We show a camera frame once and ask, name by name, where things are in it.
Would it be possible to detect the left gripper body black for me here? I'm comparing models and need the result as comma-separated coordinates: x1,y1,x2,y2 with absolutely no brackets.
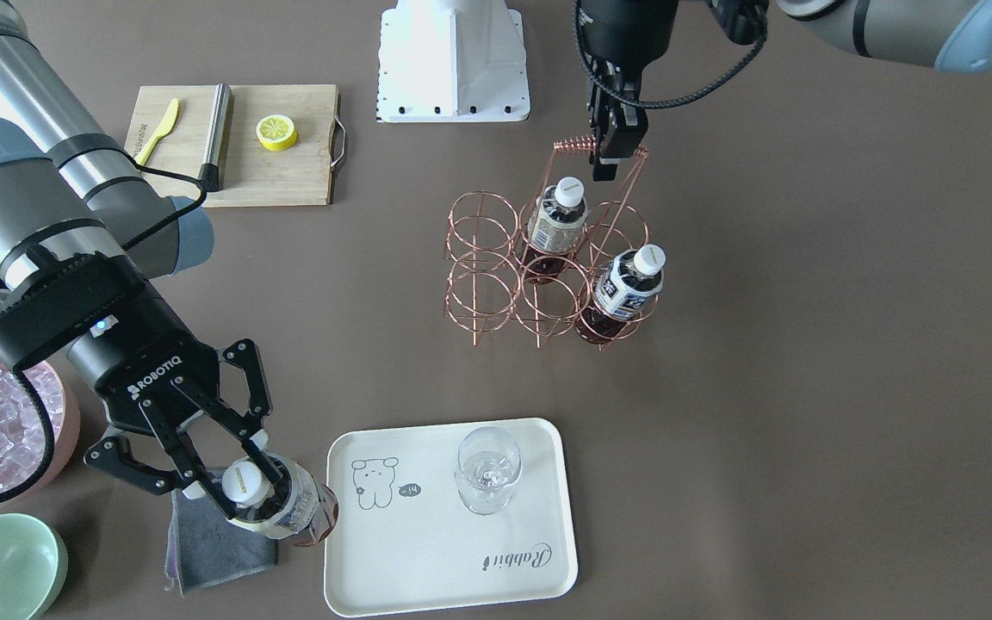
586,54,639,144

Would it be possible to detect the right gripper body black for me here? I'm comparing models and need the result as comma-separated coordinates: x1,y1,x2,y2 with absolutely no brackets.
65,288,273,483

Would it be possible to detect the tea bottle white cap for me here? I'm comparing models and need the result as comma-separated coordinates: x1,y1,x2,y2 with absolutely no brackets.
220,452,340,549

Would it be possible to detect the copper wire bottle basket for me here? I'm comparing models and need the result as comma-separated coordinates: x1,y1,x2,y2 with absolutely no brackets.
442,136,651,346

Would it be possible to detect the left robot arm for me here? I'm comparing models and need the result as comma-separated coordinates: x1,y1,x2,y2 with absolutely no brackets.
573,1,992,182

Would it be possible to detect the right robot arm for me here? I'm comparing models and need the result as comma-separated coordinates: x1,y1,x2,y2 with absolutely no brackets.
0,1,293,527

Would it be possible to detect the pink bowl with ice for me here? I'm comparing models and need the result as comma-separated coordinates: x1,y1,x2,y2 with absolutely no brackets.
0,349,81,518

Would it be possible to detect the grey folded cloth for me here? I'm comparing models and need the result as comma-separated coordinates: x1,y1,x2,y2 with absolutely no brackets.
165,492,278,597

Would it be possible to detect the green bowl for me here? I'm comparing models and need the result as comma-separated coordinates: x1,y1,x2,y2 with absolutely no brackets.
0,513,70,619

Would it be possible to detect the cream serving tray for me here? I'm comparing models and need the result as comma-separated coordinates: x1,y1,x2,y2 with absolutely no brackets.
324,418,579,617

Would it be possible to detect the steel muddler black tip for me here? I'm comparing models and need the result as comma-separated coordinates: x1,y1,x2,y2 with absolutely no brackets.
197,84,233,192

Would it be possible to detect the wine glass on tray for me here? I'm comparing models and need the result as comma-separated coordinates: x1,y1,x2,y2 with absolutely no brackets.
454,426,523,517

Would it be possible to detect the wooden cutting board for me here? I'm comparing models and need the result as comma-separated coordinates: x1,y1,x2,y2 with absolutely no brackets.
125,84,345,208

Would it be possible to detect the yellow plastic knife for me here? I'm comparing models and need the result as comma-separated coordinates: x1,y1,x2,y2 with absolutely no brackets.
134,98,181,166

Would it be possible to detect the lemon half slice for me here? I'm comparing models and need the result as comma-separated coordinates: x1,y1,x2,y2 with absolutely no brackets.
255,114,298,152

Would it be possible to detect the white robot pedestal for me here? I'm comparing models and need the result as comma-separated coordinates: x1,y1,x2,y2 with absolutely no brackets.
375,1,531,123

